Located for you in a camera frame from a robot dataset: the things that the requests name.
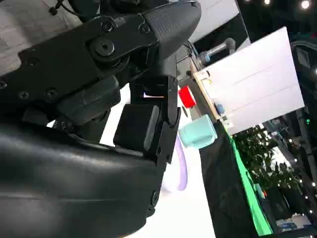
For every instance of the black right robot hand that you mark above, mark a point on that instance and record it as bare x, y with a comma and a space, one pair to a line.
62, 173

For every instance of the lilac plate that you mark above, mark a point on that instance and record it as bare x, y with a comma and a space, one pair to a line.
182, 173

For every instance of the pale green mug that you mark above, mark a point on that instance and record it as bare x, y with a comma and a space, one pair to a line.
198, 131

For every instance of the red round button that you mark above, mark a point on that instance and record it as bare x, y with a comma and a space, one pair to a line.
187, 97

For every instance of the beige wooden board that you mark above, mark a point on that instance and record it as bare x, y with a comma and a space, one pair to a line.
206, 95

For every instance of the small blue object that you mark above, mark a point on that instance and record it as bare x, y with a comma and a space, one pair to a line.
219, 107

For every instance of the green cloth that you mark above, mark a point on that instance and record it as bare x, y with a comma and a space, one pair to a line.
250, 191

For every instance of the green leafy plant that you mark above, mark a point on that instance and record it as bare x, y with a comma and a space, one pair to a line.
262, 153

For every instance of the white panel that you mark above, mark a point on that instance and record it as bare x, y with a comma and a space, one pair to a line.
252, 81

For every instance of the dark machine housing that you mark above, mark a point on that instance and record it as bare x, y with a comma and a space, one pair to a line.
303, 59

